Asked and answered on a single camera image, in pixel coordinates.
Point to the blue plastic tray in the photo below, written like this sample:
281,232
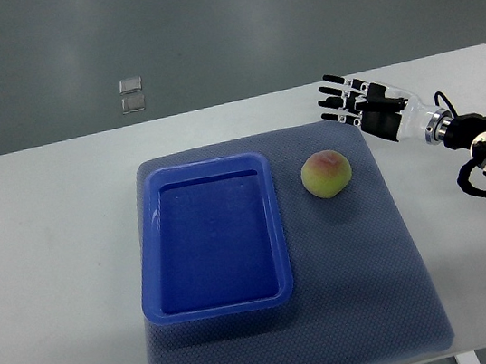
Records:
212,241

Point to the lower floor socket plate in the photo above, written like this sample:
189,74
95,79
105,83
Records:
133,103

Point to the upper floor socket plate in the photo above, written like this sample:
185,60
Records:
130,85

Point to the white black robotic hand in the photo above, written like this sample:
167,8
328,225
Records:
379,110

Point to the white table leg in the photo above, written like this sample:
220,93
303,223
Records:
469,357

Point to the floor socket plate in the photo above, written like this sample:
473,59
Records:
133,103
130,85

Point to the green red peach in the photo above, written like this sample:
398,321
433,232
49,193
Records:
325,173

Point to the blue mesh mat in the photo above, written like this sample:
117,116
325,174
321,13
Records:
361,292

